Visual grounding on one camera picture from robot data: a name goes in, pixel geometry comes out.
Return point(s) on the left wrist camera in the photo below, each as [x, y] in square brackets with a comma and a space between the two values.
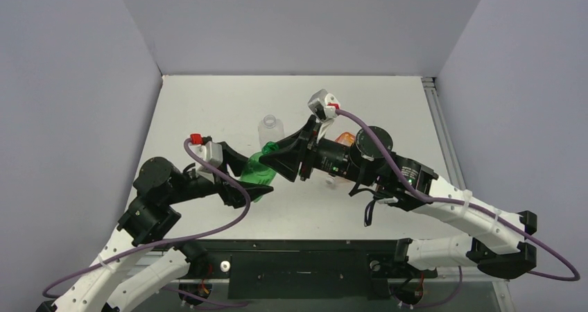
[205, 154]

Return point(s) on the green plastic bottle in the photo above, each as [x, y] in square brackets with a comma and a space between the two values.
[257, 173]

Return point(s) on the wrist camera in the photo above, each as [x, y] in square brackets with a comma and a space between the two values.
[324, 105]
[205, 154]

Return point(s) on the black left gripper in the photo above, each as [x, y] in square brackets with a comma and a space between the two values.
[232, 192]

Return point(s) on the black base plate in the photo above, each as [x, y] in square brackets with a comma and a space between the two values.
[305, 269]

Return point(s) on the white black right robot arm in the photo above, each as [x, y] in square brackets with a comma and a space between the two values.
[489, 239]

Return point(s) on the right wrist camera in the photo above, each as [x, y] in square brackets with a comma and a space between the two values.
[324, 105]

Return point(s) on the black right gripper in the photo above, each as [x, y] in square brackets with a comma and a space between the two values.
[308, 151]

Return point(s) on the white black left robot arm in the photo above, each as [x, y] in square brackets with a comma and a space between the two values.
[139, 258]

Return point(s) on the aluminium table edge rail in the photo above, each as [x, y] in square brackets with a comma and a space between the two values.
[441, 128]

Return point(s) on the clear square plastic bottle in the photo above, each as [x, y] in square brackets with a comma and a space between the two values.
[270, 129]

